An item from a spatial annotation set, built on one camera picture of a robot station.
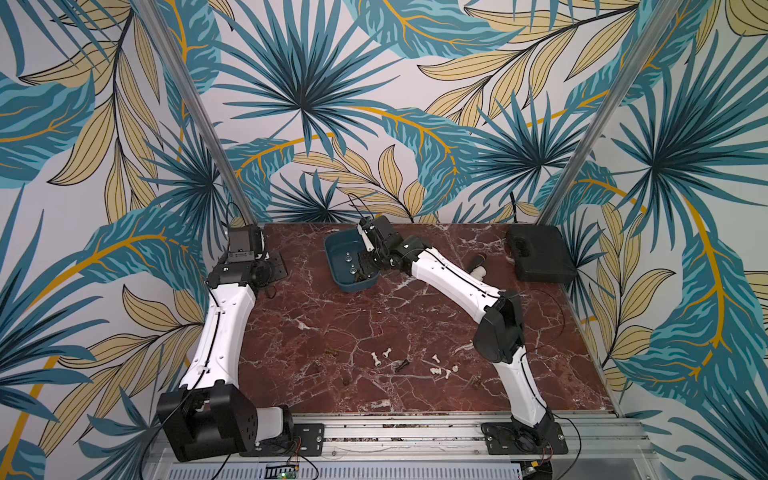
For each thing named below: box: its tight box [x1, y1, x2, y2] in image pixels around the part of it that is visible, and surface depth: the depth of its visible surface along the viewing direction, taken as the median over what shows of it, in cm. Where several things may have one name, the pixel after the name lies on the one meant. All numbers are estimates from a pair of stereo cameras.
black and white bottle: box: [467, 253, 487, 282], surface depth 105 cm
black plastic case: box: [506, 224, 578, 282], surface depth 108 cm
